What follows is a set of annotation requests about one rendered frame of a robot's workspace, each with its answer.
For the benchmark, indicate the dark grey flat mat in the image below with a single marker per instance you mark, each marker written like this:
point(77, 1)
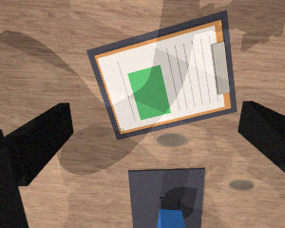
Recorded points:
point(147, 186)

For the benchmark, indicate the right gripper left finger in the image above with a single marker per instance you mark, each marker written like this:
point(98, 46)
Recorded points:
point(27, 150)

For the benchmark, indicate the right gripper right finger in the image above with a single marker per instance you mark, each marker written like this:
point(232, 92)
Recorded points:
point(265, 130)

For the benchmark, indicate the clipboard with paper form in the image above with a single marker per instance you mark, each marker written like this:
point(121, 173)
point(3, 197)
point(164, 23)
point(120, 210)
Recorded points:
point(168, 77)

